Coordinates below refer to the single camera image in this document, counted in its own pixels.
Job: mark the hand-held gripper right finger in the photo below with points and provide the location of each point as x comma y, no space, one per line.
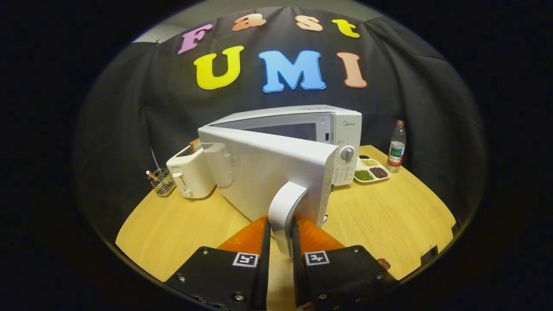
297,268

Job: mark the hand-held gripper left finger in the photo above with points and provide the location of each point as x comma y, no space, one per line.
264,259

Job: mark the brown sausage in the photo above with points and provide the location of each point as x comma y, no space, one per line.
383,263

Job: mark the white toaster oven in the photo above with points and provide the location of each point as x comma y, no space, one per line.
259,172

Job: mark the cream bread toaster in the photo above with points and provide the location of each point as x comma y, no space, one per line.
192,177

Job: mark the white divided bean dish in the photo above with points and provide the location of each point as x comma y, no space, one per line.
363,175

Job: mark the toast slice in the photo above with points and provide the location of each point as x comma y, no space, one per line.
195,145

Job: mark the clear plastic water bottle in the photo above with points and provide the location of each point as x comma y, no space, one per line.
396,151

